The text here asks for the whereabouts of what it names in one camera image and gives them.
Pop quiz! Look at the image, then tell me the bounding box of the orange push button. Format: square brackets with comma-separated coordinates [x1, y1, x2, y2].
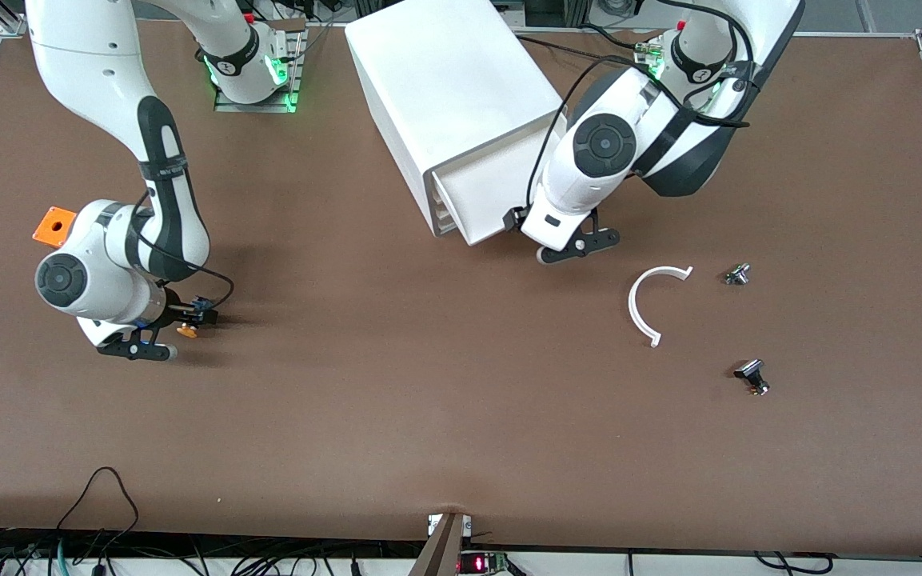
[176, 296, 216, 339]

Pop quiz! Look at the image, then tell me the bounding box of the white plastic drawer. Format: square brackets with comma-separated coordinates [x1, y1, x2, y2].
[433, 118, 567, 246]

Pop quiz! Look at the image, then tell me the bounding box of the white drawer cabinet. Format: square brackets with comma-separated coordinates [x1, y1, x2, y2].
[344, 0, 568, 238]

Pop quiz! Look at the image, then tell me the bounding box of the black silver push button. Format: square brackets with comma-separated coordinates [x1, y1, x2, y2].
[732, 358, 771, 398]

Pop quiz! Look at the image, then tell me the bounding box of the device with red display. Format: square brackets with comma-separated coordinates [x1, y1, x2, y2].
[458, 550, 511, 576]

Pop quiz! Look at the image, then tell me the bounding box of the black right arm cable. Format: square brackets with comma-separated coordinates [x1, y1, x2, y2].
[131, 188, 236, 311]

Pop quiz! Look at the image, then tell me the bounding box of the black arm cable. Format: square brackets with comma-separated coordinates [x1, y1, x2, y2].
[525, 0, 757, 213]
[131, 188, 236, 311]

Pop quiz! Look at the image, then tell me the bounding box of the white curved plastic ring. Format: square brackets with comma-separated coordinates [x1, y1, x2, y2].
[628, 265, 695, 349]

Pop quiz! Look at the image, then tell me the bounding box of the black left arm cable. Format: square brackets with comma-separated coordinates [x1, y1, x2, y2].
[525, 0, 757, 213]

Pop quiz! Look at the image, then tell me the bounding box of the orange button enclosure box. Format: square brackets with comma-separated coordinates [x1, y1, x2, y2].
[31, 206, 79, 247]

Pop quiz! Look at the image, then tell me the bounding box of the black looped cable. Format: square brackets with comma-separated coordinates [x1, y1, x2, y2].
[55, 466, 141, 553]

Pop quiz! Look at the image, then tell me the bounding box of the black cable behind cabinet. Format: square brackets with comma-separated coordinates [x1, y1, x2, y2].
[513, 22, 665, 73]

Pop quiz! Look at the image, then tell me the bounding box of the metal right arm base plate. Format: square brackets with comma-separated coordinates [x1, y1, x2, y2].
[214, 19, 306, 114]

